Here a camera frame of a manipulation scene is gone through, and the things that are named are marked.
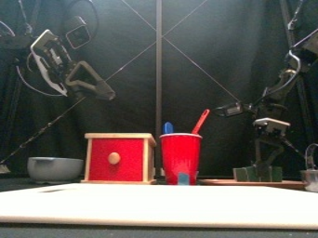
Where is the green toy sushi roll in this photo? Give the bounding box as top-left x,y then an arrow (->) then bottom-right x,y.
232,165 -> 284,183

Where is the white cutting board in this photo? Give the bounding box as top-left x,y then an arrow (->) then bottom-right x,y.
0,182 -> 318,231

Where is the clear glass container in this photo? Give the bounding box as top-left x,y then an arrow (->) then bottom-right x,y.
299,142 -> 318,193

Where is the red plastic cup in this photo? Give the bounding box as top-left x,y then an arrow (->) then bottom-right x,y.
157,132 -> 203,186

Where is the blue tape strip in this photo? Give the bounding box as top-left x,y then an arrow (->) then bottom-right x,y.
176,172 -> 191,186

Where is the thin diagonal brace rod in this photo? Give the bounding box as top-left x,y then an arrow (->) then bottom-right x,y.
0,95 -> 89,165

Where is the red wooden drawer box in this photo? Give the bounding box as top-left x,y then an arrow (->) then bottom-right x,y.
80,132 -> 157,186

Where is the grey bowl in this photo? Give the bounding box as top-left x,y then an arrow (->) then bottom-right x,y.
26,156 -> 85,183

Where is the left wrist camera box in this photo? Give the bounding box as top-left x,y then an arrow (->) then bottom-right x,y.
61,15 -> 93,50

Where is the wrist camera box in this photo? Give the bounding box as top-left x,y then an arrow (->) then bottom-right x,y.
61,15 -> 93,50
213,101 -> 245,118

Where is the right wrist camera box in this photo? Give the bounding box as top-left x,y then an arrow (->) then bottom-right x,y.
213,101 -> 245,118

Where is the grey vertical frame pole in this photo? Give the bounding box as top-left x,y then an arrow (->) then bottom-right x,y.
153,0 -> 164,179

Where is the black looped cable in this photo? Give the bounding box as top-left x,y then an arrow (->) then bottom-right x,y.
61,0 -> 100,43

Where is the red utensil handle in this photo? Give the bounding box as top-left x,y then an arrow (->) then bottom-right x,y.
189,108 -> 211,136

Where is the blue utensil handle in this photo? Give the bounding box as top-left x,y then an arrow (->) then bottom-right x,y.
161,121 -> 175,135

